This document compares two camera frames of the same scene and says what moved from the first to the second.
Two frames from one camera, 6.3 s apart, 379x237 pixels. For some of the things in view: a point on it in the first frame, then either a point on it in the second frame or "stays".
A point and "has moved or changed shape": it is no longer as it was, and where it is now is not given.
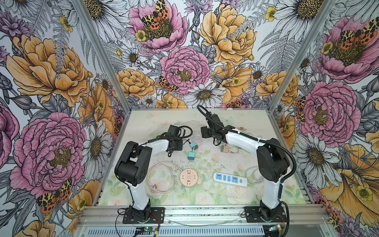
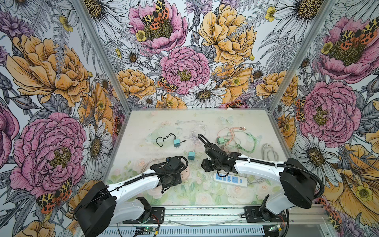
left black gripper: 179,147 to 176,181
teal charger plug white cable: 191,156 stays
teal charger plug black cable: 194,145 has moved or changed shape
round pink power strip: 188,177 has moved or changed shape
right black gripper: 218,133 to 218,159
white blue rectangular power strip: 230,179 stays
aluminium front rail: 296,216 stays
